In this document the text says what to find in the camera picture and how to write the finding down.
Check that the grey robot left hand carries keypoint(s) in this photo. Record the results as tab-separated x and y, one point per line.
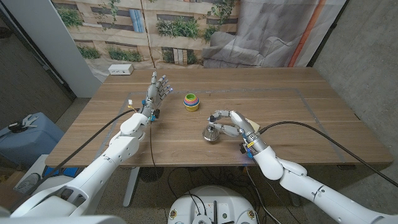
153	93

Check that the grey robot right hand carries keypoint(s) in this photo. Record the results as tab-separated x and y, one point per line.
244	124

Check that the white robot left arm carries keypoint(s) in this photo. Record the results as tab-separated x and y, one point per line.
121	149

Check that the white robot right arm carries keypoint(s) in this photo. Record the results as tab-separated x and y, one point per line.
311	186

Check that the pale yellow sponge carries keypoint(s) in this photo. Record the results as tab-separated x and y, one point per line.
255	125

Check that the stack of rainbow plastic cups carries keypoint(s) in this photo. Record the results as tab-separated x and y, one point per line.
191	104

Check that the black and white hand tool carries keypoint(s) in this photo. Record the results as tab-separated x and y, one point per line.
18	126

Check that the white power strip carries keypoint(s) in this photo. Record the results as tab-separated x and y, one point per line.
120	69

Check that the printed fabric backdrop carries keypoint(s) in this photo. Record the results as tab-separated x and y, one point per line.
186	46

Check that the white robot torso base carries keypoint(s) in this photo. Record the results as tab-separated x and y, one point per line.
214	199

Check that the black round mesh object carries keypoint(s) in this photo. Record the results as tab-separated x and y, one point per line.
151	174

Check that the white table leg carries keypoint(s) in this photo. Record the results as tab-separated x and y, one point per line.
130	186

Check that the blue plastic bin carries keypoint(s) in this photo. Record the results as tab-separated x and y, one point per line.
37	140

